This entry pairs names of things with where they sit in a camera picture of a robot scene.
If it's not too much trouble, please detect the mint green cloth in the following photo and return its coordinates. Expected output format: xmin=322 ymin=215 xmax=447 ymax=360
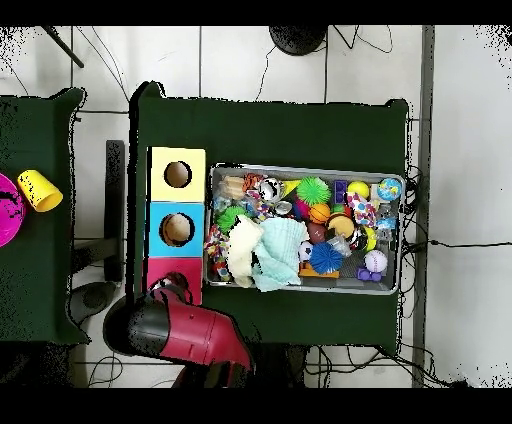
xmin=251 ymin=216 xmax=310 ymax=293

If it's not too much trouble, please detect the cream yellow cloth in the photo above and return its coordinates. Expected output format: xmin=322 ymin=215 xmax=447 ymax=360
xmin=225 ymin=215 xmax=265 ymax=288

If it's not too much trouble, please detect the polka dot colourful cloth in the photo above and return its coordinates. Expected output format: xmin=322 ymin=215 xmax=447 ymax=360
xmin=204 ymin=225 xmax=231 ymax=281

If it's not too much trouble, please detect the wooden box with three holes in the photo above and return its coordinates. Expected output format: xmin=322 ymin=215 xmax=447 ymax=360
xmin=145 ymin=146 xmax=208 ymax=307

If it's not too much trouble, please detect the clear shallow mesh bin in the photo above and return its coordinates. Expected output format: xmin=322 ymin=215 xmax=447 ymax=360
xmin=207 ymin=163 xmax=406 ymax=296

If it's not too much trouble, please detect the large green spiky ball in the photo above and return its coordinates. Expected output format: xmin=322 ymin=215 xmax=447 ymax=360
xmin=216 ymin=206 xmax=252 ymax=235

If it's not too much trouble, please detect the small green spiky ball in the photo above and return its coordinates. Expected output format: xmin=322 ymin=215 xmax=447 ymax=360
xmin=296 ymin=176 xmax=332 ymax=206

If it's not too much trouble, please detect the orange basketball toy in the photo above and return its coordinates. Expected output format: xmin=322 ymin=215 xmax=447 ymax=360
xmin=308 ymin=203 xmax=331 ymax=225

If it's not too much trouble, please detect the blue spiky ball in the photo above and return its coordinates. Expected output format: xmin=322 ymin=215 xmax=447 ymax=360
xmin=309 ymin=241 xmax=344 ymax=276

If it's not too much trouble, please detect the plain yellow ball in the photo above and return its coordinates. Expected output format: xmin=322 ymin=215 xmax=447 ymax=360
xmin=347 ymin=180 xmax=371 ymax=201

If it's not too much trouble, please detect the white baseball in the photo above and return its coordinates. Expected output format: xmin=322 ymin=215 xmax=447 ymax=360
xmin=364 ymin=249 xmax=389 ymax=275

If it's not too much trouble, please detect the blue globe ball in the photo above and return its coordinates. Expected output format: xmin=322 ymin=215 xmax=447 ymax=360
xmin=377 ymin=177 xmax=403 ymax=202

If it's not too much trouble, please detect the black round stand base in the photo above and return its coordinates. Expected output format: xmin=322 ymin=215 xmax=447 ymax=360
xmin=268 ymin=25 xmax=329 ymax=54

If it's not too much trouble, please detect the yellow round object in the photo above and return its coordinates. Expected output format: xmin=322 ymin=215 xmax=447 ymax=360
xmin=17 ymin=169 xmax=64 ymax=213

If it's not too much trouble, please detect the side table with green cloth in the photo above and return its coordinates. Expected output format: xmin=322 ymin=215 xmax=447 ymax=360
xmin=0 ymin=87 xmax=88 ymax=345

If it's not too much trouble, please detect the magenta bowl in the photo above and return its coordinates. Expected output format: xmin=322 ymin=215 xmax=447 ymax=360
xmin=0 ymin=171 xmax=28 ymax=249

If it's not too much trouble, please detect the black rod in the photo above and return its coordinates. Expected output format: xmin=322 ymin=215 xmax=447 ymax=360
xmin=41 ymin=25 xmax=85 ymax=69

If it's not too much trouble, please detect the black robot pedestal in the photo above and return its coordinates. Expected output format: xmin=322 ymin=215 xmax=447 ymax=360
xmin=254 ymin=343 xmax=309 ymax=389

